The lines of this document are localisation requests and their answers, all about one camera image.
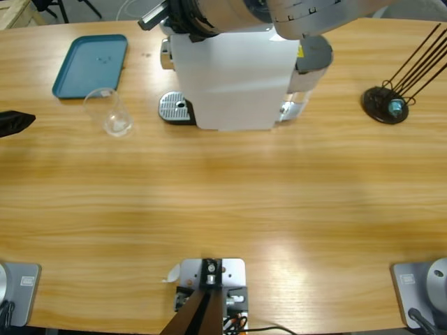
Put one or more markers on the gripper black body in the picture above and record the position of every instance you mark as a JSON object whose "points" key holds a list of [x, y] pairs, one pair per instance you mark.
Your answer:
{"points": [[188, 15]]}

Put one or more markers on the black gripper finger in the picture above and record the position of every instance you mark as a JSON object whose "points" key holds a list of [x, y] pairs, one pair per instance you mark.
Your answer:
{"points": [[15, 123]]}

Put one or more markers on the clear drinking glass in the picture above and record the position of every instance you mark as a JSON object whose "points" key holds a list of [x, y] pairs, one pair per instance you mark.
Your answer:
{"points": [[101, 104]]}

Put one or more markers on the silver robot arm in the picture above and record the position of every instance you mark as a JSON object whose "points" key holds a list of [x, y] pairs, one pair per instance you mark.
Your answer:
{"points": [[297, 17]]}

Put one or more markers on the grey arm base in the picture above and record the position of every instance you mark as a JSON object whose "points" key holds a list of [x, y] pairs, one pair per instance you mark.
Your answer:
{"points": [[415, 289], [24, 293]]}

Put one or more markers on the white capsule coffee machine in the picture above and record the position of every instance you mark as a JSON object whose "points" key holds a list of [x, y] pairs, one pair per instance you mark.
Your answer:
{"points": [[227, 80]]}

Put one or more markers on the teal coffee capsule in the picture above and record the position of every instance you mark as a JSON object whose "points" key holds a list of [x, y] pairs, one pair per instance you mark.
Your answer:
{"points": [[396, 105]]}

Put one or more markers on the silver slotted drip tray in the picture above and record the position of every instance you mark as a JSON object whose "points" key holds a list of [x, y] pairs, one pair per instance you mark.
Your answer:
{"points": [[173, 106]]}

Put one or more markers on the teal plastic tray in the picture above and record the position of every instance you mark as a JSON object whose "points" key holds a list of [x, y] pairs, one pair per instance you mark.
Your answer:
{"points": [[91, 63]]}

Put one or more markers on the light wooden crate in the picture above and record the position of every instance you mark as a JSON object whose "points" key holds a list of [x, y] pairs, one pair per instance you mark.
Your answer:
{"points": [[17, 14]]}

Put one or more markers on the black stand legs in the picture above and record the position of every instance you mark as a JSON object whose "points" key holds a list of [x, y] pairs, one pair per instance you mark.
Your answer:
{"points": [[62, 10]]}

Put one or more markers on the black capsule holder with rods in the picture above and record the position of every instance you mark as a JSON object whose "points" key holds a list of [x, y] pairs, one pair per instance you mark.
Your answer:
{"points": [[375, 103]]}

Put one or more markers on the white tape tab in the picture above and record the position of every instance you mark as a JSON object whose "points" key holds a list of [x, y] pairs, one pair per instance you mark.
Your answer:
{"points": [[173, 274]]}

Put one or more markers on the black aluminium profile post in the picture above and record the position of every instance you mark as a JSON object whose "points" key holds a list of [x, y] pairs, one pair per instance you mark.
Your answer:
{"points": [[195, 314]]}

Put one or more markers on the grey metal mount plate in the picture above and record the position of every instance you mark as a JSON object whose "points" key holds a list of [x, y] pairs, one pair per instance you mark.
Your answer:
{"points": [[232, 275]]}

